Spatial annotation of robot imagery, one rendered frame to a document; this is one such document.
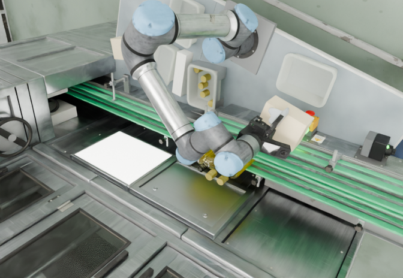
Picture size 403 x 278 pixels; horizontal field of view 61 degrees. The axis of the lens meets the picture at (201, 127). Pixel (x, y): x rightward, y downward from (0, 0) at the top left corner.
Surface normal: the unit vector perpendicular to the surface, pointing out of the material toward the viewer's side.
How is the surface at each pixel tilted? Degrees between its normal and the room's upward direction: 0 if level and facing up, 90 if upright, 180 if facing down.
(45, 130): 90
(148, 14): 80
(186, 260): 90
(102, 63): 90
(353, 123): 0
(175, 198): 91
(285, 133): 0
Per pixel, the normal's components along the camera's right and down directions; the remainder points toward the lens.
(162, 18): 0.40, -0.44
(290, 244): 0.04, -0.88
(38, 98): 0.81, 0.31
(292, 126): -0.58, 0.38
